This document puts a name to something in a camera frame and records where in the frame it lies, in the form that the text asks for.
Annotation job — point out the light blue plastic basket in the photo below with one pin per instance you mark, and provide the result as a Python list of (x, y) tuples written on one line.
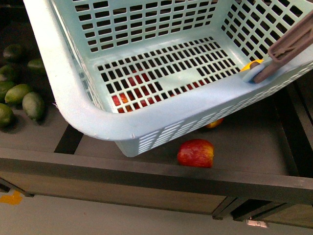
[(142, 73)]

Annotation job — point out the brown basket handle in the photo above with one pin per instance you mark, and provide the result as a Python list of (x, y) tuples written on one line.
[(291, 44)]

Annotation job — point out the red apple under basket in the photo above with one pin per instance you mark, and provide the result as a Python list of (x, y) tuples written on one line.
[(214, 124)]

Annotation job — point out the green mango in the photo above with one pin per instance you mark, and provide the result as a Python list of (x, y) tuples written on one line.
[(36, 66), (14, 53), (15, 95), (6, 115), (34, 106), (8, 73)]

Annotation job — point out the red apple front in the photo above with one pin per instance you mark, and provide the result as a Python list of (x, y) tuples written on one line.
[(196, 153)]

